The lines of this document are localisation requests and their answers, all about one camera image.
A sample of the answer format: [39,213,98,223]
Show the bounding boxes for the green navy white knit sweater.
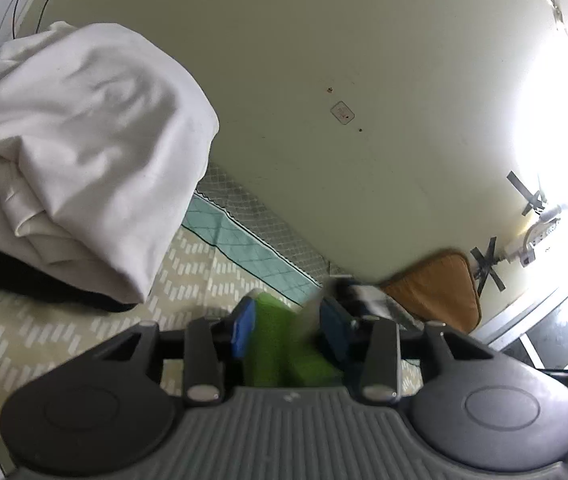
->
[242,278,405,391]

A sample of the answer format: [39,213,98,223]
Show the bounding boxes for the patterned beige teal bedsheet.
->
[0,160,431,480]

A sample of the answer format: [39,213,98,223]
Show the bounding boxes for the orange brown pillow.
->
[379,249,482,334]

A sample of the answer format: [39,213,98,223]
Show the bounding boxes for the white power strip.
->
[503,206,562,268]

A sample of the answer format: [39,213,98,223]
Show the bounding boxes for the white folded garment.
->
[0,22,219,304]

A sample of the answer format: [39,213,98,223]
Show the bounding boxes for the black folded garment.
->
[0,252,137,313]

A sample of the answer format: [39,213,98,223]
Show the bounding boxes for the black tape star on wall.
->
[470,236,506,296]

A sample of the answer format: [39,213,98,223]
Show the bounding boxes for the metal bed frame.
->
[472,283,568,370]

